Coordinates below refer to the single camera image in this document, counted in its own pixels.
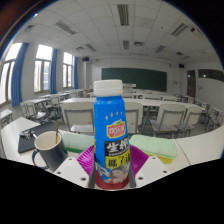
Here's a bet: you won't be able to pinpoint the blue drink bottle white cap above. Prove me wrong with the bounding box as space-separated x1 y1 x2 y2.
93 79 132 185

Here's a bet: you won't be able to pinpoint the dark classroom door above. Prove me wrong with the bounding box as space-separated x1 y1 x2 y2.
186 69 197 98

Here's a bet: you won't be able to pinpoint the green chalkboard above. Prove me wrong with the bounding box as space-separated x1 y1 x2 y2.
101 67 168 93

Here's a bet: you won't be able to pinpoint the metal key bunch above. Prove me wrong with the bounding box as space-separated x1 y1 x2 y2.
19 129 38 140

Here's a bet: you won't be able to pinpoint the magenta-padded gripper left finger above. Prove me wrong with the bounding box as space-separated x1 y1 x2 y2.
54 144 98 190

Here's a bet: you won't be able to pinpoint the dark navy mug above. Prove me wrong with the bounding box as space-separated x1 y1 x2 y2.
31 130 69 173

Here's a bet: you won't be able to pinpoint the dark interior wall window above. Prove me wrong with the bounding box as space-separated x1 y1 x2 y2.
197 68 224 83

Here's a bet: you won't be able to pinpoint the classroom windows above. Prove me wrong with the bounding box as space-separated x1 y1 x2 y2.
0 42 75 104

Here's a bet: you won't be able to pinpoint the yellow sponge with green top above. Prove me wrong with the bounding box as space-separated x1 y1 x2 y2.
129 134 178 165

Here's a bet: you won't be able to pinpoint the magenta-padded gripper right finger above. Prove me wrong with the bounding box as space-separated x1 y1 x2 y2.
128 143 172 189

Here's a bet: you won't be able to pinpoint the black notebook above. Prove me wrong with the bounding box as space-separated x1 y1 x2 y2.
17 121 64 154

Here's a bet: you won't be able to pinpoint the white classroom chairs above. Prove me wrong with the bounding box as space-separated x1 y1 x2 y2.
0 83 224 139

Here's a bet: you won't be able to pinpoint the blue curtains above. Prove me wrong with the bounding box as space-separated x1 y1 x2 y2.
10 49 79 108

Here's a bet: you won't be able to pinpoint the ceiling light panels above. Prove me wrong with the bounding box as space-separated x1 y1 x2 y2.
23 3 214 56

